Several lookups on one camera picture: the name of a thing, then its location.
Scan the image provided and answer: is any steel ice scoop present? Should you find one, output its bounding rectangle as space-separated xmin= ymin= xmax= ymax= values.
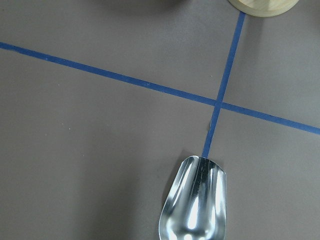
xmin=158 ymin=155 xmax=227 ymax=240

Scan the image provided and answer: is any round wooden board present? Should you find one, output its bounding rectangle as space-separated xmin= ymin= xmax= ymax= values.
xmin=228 ymin=0 xmax=299 ymax=18

